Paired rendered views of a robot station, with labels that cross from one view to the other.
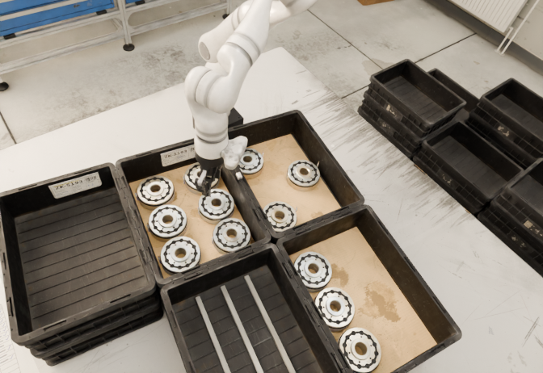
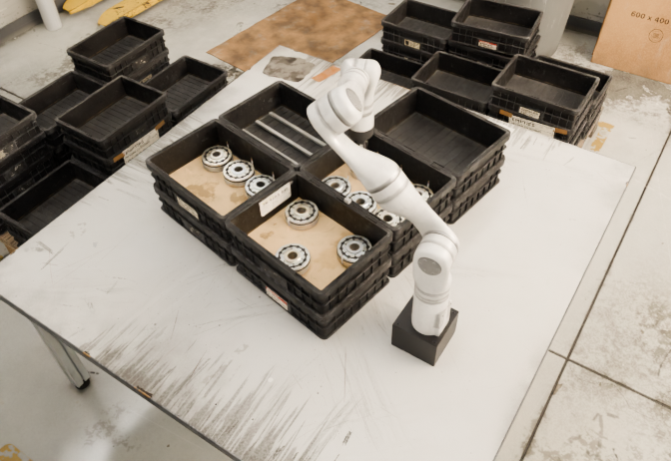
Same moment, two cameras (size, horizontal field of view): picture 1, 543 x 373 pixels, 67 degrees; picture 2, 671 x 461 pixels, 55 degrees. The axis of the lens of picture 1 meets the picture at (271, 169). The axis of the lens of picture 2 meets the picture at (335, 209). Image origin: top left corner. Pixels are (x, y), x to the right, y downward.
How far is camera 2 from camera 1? 2.03 m
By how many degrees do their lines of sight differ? 82
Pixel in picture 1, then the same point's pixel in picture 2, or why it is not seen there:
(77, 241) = (445, 157)
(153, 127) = (497, 312)
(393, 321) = (191, 185)
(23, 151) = (585, 237)
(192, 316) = not seen: hidden behind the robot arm
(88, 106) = not seen: outside the picture
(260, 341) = (286, 150)
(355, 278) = (224, 201)
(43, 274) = (447, 137)
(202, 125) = not seen: hidden behind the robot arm
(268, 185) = (324, 244)
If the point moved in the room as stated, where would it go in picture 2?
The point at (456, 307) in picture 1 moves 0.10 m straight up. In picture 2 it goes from (123, 251) to (115, 231)
